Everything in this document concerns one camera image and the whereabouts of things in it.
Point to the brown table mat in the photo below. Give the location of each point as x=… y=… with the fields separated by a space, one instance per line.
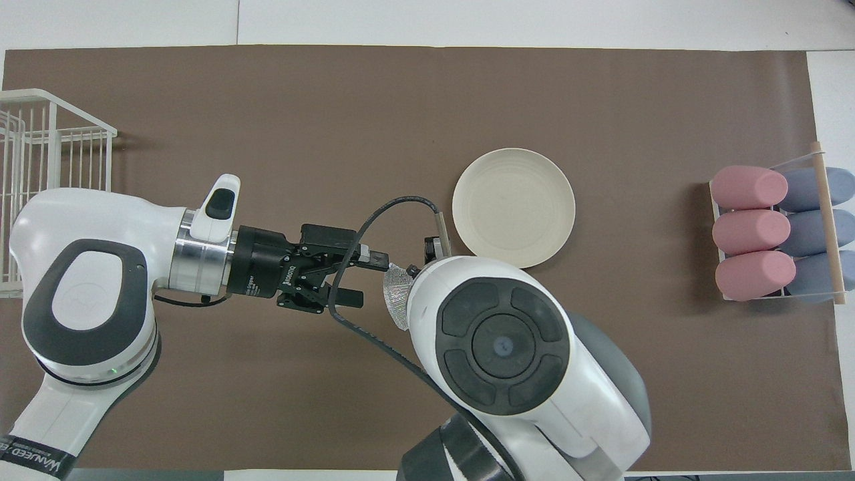
x=367 y=100

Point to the blue plastic cup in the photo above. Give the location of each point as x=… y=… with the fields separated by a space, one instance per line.
x=811 y=277
x=805 y=190
x=808 y=234

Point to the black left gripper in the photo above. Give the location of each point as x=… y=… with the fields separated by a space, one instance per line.
x=267 y=267

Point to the pink plastic cup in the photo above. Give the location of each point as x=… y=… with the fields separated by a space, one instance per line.
x=747 y=187
x=751 y=275
x=748 y=232

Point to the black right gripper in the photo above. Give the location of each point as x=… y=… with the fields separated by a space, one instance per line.
x=434 y=249

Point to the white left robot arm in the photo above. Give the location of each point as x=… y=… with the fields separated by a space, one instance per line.
x=87 y=307

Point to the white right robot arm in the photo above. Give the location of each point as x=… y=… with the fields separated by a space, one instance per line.
x=501 y=347

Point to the round cream plate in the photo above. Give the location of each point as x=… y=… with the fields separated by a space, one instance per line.
x=513 y=207

